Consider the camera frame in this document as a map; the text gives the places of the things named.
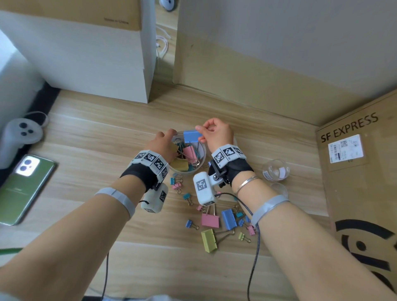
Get person's left hand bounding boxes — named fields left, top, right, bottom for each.
left=143, top=129, right=179, bottom=164

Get person's right hand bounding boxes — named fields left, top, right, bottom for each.
left=194, top=117, right=235, bottom=154

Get large clear plastic jar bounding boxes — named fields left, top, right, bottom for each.
left=167, top=131, right=207, bottom=177

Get heap of large binder clips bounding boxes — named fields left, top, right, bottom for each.
left=170, top=139, right=202, bottom=172

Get large blue binder clip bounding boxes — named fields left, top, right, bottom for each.
left=183, top=130, right=201, bottom=144
left=221, top=208, right=238, bottom=231

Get small binder clips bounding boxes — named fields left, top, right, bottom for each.
left=170, top=177, right=258, bottom=244

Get small clear plastic jar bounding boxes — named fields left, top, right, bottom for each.
left=262, top=159, right=291, bottom=182

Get large pink binder clip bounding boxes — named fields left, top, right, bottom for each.
left=201, top=204, right=220, bottom=229

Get large yellow binder clip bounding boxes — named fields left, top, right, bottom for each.
left=201, top=229, right=236, bottom=253

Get person's right forearm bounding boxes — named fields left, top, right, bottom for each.
left=231, top=172, right=397, bottom=301

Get person's left forearm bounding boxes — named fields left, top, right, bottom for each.
left=0, top=177, right=146, bottom=301

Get white cardboard box brown top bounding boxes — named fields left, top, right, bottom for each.
left=0, top=0, right=157, bottom=105

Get brown cardboard box black logo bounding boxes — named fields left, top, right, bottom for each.
left=315, top=90, right=397, bottom=294

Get small clear plastic lid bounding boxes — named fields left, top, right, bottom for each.
left=269, top=182, right=289, bottom=199

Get green smartphone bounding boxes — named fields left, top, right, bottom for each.
left=0, top=154, right=57, bottom=226

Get black left wrist strap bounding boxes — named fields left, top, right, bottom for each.
left=119, top=150, right=170, bottom=191

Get black wrist strap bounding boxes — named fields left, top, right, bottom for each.
left=119, top=150, right=170, bottom=191
left=208, top=144, right=255, bottom=186

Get black right wrist strap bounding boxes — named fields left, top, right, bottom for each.
left=208, top=144, right=255, bottom=186

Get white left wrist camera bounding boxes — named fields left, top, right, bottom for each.
left=140, top=182, right=169, bottom=215

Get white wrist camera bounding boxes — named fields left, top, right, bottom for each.
left=140, top=182, right=169, bottom=215
left=193, top=171, right=225, bottom=206

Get silver bracelet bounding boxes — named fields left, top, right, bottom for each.
left=233, top=176, right=264, bottom=196

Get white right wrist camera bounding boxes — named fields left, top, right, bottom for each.
left=193, top=171, right=225, bottom=206

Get white cable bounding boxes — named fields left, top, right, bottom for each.
left=155, top=26, right=171, bottom=60

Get black cable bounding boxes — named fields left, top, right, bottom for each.
left=214, top=192, right=261, bottom=301
left=100, top=251, right=110, bottom=301

